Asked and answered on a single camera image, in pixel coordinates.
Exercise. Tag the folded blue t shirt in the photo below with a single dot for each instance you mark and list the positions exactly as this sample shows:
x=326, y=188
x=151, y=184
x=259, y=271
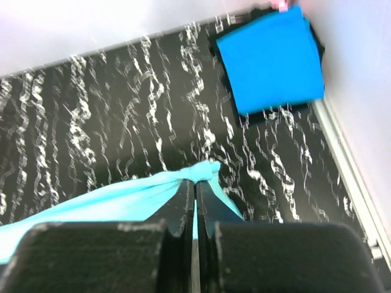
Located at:
x=272, y=61

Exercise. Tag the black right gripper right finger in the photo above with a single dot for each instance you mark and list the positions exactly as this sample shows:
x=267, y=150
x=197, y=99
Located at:
x=239, y=256

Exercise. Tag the aluminium front frame rail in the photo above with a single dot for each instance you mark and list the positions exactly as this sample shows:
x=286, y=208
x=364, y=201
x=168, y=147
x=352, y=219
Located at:
x=377, y=239

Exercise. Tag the light cyan t shirt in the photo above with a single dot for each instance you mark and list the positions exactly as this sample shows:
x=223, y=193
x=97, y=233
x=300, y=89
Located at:
x=131, y=200

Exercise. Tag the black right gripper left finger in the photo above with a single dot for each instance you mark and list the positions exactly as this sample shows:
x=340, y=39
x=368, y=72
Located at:
x=149, y=256

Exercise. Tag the pink item behind stack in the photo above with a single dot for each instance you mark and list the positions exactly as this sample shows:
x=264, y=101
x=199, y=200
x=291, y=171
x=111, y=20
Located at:
x=280, y=5

